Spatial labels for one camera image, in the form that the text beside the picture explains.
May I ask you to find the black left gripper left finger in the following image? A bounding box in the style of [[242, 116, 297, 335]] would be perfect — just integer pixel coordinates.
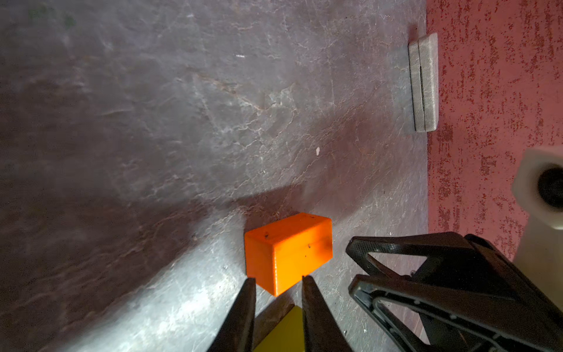
[[208, 278, 256, 352]]

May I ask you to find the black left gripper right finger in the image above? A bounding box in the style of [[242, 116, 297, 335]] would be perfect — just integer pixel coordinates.
[[301, 276, 352, 351]]

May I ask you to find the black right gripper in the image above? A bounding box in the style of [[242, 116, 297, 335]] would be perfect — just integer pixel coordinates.
[[346, 232, 562, 351]]

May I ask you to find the green rectangular block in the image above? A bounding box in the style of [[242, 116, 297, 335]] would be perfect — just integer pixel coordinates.
[[254, 306, 305, 352]]

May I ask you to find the orange rectangular block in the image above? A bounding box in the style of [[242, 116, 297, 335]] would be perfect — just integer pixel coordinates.
[[244, 213, 333, 297]]

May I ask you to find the grey marbled pencil case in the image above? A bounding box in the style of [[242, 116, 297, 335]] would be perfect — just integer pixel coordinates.
[[408, 33, 439, 133]]

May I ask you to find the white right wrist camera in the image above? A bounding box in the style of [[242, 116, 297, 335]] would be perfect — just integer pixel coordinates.
[[512, 145, 562, 309]]

